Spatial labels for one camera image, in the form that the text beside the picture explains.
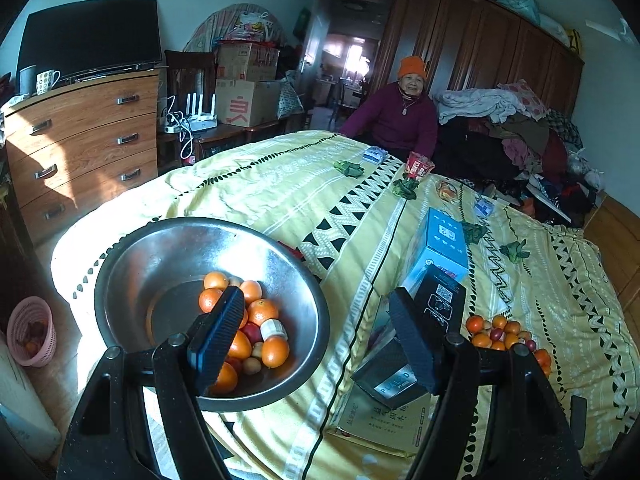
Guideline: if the red cherry tomato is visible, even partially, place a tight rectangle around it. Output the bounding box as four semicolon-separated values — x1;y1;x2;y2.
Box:
241;322;262;346

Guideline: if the orange kumquat fruit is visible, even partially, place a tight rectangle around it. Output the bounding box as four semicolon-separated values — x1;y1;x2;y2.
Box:
262;336;290;368

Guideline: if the white sugarcane piece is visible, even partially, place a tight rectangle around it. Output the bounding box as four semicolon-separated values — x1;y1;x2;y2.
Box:
260;318;288;341

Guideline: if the large orange tangerine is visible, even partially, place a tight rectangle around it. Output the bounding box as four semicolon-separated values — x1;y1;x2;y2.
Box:
247;299;280;326

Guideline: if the pink plastic basket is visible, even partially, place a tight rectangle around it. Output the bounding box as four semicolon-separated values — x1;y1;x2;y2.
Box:
6;296;56;367

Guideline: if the steel mixing bowl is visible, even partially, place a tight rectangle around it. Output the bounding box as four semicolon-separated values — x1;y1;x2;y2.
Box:
94;217;330;413

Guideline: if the black product box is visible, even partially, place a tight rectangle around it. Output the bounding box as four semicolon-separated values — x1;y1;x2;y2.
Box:
352;264;466;410

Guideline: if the flat yellow gift box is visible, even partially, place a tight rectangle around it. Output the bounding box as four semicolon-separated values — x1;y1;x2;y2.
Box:
326;386;432;457

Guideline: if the yellow patterned bed sheet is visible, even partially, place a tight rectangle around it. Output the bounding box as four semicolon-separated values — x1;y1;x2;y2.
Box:
50;131;639;479

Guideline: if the blue green food box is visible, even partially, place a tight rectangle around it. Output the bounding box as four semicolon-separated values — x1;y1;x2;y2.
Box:
398;208;469;295

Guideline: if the wooden headboard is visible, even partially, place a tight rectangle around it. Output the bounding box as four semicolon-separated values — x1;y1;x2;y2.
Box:
585;194;640;344

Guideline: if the green leafy vegetable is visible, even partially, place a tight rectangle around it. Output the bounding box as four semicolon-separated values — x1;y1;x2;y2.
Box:
392;178;419;200

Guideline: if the red snack packet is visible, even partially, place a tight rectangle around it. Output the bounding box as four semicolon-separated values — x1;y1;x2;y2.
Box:
406;152;435;181

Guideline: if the wooden chest of drawers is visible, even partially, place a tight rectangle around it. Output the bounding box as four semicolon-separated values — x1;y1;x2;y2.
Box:
2;70;160;245

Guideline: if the pile of clothes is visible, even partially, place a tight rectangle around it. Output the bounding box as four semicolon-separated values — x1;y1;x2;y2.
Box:
434;79;604;226

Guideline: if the white wifi router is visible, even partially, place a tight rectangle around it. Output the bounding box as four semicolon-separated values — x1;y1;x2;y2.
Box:
164;92;218;133

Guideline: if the seated person in maroon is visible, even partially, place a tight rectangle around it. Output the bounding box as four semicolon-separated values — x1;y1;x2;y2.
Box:
340;56;438;162

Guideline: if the cardboard box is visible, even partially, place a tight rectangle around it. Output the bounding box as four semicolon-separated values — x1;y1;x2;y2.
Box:
215;79;281;128

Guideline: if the black television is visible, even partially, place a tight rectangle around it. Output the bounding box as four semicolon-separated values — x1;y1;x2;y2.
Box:
17;0;162;80

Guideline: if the dark wooden wardrobe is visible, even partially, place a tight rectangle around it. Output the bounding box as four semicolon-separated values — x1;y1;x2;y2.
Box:
371;0;584;116

